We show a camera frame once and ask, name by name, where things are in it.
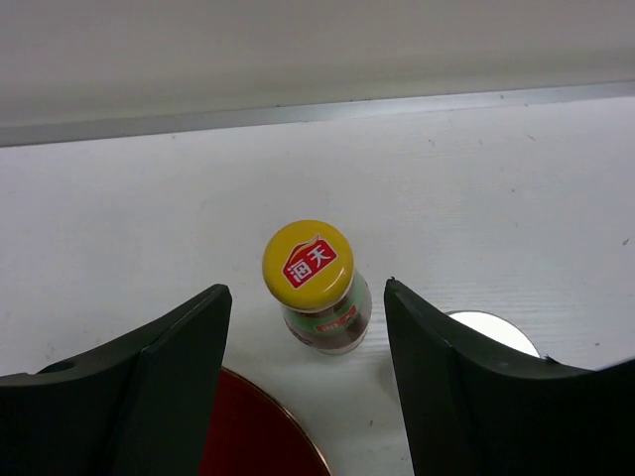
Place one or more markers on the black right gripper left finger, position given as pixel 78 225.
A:
pixel 137 405

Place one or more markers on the red round tray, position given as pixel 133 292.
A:
pixel 250 433

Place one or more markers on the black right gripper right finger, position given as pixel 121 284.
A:
pixel 474 406

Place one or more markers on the sauce bottle yellow cap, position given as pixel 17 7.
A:
pixel 308 267

